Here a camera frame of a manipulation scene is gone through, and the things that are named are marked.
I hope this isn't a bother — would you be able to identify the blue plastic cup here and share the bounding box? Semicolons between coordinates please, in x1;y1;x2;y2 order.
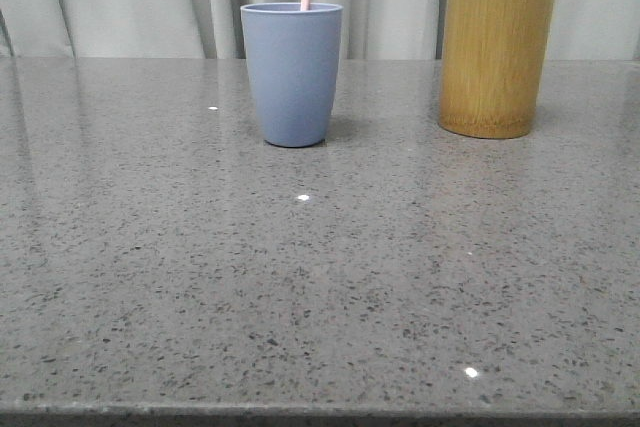
241;2;343;148

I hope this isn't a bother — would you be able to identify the bamboo wooden holder cup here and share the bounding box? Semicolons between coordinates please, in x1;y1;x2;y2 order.
439;0;554;139

